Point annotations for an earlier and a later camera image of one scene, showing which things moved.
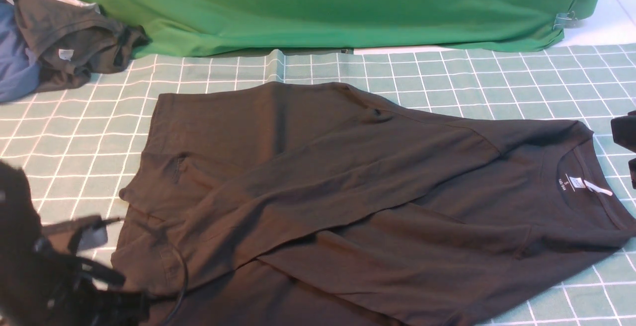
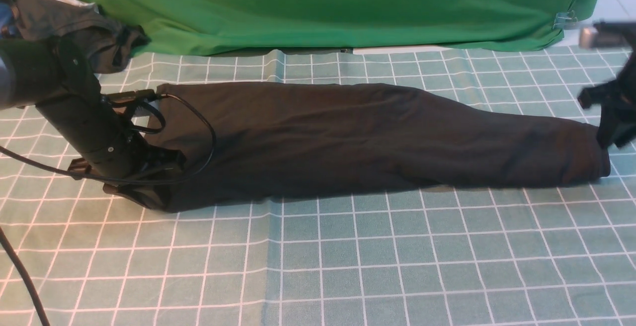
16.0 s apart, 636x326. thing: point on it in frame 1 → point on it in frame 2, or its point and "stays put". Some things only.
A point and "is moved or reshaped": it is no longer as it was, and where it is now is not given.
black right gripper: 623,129 → 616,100
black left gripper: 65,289 → 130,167
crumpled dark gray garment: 69,42 stays put
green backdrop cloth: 182,10 stays put
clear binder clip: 565,20 stays put
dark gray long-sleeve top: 319,204 is moved or reshaped
